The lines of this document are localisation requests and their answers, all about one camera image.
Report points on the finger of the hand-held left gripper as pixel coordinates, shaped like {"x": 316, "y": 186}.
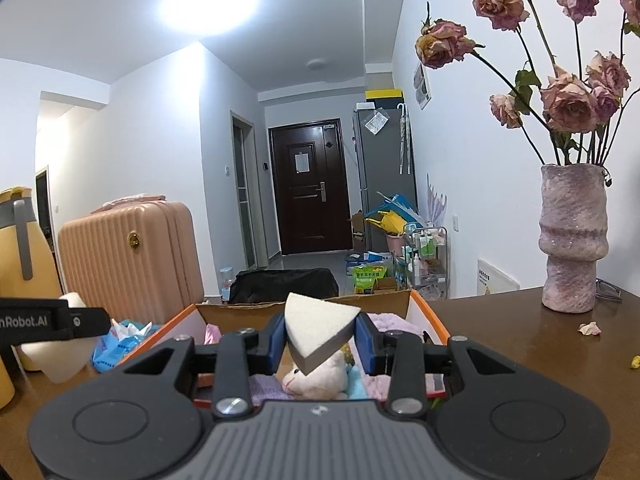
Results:
{"x": 87, "y": 322}

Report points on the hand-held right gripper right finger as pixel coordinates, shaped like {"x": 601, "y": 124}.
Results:
{"x": 365, "y": 345}

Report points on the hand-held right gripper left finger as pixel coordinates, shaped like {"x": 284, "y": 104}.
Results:
{"x": 275, "y": 345}

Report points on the lilac fluffy plush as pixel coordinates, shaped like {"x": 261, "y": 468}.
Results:
{"x": 390, "y": 322}

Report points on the white grey sponge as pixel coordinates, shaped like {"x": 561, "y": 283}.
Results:
{"x": 315, "y": 330}

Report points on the purple towel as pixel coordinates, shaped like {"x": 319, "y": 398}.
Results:
{"x": 267, "y": 390}

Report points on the white round container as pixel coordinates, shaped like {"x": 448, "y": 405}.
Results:
{"x": 60, "y": 360}

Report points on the orange cardboard box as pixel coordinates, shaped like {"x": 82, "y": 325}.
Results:
{"x": 235, "y": 310}

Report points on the white yellow hamster plush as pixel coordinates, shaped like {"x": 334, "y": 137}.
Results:
{"x": 317, "y": 382}

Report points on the blue tissue pack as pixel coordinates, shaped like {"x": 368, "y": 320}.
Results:
{"x": 120, "y": 347}

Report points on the yellow thermos jug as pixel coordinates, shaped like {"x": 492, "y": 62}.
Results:
{"x": 45, "y": 280}

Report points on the black bag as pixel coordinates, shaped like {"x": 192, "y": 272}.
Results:
{"x": 285, "y": 285}

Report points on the small cardboard box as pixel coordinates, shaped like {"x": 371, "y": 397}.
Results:
{"x": 386, "y": 286}

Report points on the yellow mug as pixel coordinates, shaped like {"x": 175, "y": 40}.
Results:
{"x": 5, "y": 380}

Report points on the green bag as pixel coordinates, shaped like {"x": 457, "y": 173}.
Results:
{"x": 370, "y": 280}

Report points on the pink ribbed suitcase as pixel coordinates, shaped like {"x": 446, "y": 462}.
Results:
{"x": 130, "y": 270}

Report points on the water bottle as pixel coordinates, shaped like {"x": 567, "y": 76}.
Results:
{"x": 227, "y": 285}

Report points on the blue white carton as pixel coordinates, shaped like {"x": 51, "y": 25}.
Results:
{"x": 367, "y": 261}

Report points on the metal trolley with bottles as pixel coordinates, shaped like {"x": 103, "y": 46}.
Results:
{"x": 425, "y": 270}

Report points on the pink bucket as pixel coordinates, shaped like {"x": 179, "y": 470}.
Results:
{"x": 395, "y": 245}

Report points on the open cardboard carton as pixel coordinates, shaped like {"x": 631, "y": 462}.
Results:
{"x": 357, "y": 232}

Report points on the yellow watering can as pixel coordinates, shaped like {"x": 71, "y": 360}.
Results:
{"x": 395, "y": 222}

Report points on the pink folded cloth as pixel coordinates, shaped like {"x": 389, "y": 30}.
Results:
{"x": 135, "y": 202}

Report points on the dark brown entrance door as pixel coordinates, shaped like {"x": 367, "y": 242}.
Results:
{"x": 305, "y": 210}

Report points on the blue plastic rack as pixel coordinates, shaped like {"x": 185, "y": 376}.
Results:
{"x": 400, "y": 202}

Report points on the grey framed glass door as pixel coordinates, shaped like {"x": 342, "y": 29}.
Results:
{"x": 246, "y": 200}

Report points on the white board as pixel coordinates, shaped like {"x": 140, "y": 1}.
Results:
{"x": 497, "y": 277}

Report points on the grey refrigerator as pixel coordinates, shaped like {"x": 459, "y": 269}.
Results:
{"x": 380, "y": 170}

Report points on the folded clear umbrella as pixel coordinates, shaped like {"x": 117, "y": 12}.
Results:
{"x": 405, "y": 140}

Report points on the clear plastic bag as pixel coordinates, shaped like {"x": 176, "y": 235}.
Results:
{"x": 376, "y": 122}

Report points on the fallen rose petal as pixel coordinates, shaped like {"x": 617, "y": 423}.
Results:
{"x": 589, "y": 328}

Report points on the pink textured vase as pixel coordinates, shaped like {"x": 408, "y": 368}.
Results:
{"x": 572, "y": 240}

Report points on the eyeglasses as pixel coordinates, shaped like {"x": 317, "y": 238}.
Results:
{"x": 609, "y": 290}

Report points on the yellow black box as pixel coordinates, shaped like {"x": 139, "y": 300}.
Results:
{"x": 384, "y": 94}

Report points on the bunch of dried roses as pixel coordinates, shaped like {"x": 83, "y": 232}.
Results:
{"x": 567, "y": 97}

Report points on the wall socket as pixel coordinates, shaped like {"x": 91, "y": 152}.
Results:
{"x": 455, "y": 223}

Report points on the purple wall decoration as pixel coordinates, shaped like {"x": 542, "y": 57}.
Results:
{"x": 436, "y": 202}

